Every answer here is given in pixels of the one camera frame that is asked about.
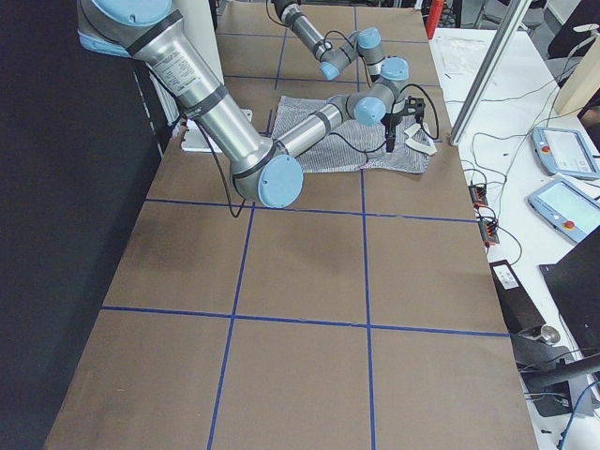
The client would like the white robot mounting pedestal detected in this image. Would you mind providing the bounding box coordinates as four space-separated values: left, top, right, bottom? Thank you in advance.
174 1 260 160

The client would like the aluminium frame post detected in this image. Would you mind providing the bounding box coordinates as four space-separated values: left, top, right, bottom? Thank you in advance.
449 0 532 146

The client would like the black computer monitor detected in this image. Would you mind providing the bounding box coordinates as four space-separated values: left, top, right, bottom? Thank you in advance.
539 228 600 349

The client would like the far blue teach pendant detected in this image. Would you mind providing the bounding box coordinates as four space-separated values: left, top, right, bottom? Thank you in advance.
532 127 599 181

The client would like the navy white striped polo shirt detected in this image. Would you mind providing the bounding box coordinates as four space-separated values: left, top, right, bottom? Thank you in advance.
296 116 436 174

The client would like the blue teach pendant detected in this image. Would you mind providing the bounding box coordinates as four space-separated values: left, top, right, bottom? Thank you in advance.
528 179 599 243
532 127 599 181

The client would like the black box with label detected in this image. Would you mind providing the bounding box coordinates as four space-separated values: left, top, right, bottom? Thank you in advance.
489 260 546 334

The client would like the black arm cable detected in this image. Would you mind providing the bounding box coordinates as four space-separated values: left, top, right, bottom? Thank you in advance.
205 107 254 218

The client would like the near blue teach pendant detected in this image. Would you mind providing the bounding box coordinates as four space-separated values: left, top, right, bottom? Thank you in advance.
528 179 599 243

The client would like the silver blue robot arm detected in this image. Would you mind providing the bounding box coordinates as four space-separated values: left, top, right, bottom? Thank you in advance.
272 1 385 82
77 0 424 208

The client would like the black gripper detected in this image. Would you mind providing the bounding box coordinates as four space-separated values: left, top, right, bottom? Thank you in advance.
382 96 426 152

